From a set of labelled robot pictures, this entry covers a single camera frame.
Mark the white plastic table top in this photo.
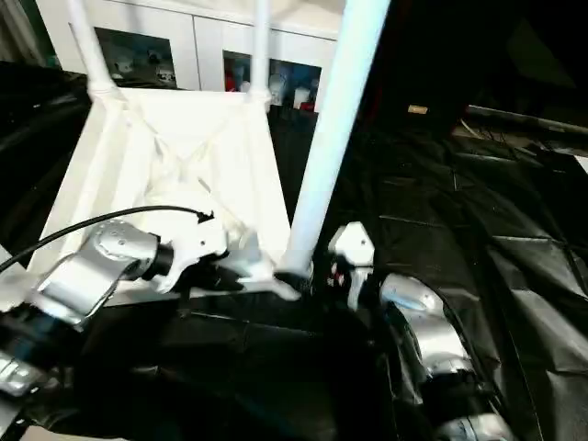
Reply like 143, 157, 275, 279
0, 86, 304, 313

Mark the black table mat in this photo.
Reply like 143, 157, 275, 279
0, 62, 588, 441

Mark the white glass-door cabinet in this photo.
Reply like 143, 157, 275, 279
34, 0, 344, 111

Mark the long black bar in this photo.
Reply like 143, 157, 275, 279
466, 104, 588, 137

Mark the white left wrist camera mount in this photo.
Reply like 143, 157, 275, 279
158, 215, 230, 293

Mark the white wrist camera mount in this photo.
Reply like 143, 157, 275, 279
158, 215, 230, 293
331, 221, 376, 311

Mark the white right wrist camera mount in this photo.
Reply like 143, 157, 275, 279
331, 221, 376, 311

